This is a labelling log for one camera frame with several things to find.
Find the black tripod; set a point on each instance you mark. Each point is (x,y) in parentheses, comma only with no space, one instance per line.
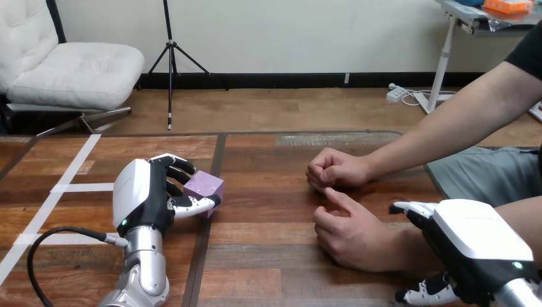
(170,63)

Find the white power strip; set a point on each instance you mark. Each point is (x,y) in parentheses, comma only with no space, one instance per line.
(396,94)

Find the person's hand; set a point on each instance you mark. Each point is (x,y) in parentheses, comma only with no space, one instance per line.
(360,241)
(343,169)

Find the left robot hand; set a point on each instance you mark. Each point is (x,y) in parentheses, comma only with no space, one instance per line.
(135,190)

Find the purple block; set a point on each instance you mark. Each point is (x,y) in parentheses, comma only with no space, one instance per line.
(205,185)

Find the white desk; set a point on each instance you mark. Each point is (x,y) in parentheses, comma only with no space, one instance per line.
(440,72)

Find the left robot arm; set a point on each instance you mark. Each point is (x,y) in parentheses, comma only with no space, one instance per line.
(146,262)

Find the person's body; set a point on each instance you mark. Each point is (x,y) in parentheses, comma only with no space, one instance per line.
(482,173)

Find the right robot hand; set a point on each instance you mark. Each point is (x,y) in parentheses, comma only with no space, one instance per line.
(474,229)

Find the white cushioned chair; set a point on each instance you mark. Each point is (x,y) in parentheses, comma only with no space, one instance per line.
(72,72)

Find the orange thing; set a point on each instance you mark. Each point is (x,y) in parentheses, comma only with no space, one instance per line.
(508,5)

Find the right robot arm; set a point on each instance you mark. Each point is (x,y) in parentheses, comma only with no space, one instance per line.
(518,296)

